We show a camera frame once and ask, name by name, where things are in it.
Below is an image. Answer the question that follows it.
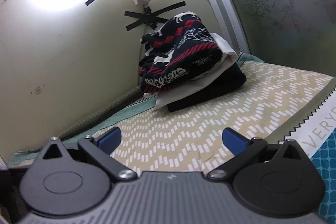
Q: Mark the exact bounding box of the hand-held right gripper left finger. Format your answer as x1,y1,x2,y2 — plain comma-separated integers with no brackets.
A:
39,126,138,182

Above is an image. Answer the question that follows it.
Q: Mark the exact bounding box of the frosted glass sliding window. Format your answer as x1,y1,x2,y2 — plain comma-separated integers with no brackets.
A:
191,0,336,78

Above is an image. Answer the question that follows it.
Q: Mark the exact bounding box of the black tape cross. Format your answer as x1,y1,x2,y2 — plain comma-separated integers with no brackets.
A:
124,1,187,32

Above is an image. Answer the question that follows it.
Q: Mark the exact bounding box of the black red white knit sweater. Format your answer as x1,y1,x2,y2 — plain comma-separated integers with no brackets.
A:
139,11,223,95

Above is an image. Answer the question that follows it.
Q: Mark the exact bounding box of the white garment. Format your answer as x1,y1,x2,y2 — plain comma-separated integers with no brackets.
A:
144,33,238,109

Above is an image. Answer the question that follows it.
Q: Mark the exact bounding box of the black garment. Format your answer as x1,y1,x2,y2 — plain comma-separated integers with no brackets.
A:
167,63,247,112

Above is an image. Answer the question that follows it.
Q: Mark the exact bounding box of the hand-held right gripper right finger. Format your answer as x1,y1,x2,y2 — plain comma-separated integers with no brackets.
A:
207,127,306,182

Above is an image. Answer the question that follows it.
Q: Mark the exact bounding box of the zigzag patterned bed cover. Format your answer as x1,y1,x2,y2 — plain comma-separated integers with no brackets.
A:
93,60,336,224

